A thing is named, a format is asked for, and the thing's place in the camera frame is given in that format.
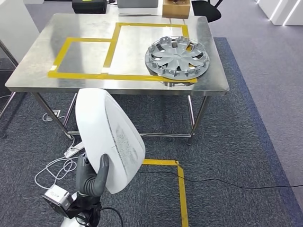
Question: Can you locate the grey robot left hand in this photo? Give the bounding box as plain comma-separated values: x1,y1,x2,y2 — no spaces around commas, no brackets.
76,153,110,197

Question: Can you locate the white curved plastic part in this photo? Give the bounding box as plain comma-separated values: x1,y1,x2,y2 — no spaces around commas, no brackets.
75,88,146,195

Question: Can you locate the yellow tape on workbench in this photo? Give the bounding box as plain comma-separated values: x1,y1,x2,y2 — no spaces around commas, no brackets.
47,22,198,85

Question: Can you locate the white power strip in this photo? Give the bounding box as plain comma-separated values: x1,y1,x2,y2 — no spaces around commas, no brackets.
64,141,85,159

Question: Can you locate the grey floor outlet box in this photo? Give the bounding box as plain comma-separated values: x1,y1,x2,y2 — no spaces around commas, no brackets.
45,109,60,121

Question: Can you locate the yellow floor tape strip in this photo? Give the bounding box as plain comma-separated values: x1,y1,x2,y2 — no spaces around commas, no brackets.
142,158,189,227

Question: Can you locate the grey plastic wheel hubcap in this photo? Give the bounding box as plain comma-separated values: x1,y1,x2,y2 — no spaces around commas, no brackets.
145,35,211,81

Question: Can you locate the white office table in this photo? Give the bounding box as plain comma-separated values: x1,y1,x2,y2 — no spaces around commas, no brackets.
107,0,196,18

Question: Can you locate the black zip carrying case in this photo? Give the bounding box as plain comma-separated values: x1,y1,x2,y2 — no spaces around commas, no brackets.
72,0,107,14

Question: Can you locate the grey laptop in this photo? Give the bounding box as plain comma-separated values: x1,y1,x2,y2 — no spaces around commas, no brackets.
116,0,159,16

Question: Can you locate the brown cardboard box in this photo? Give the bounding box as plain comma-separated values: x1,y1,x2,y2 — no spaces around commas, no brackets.
162,0,191,19

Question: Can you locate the black office chair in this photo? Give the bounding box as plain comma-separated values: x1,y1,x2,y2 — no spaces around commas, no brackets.
191,0,223,23

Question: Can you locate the white plinth with light strips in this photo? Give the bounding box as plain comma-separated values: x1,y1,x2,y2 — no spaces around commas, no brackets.
257,0,303,26

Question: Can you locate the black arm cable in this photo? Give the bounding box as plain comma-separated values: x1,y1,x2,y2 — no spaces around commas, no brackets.
99,207,124,227

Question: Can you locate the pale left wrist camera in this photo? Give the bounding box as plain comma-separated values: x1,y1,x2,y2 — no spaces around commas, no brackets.
42,184,74,218

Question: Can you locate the black floor cable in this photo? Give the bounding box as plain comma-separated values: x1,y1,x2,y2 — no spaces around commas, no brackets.
138,170,303,190

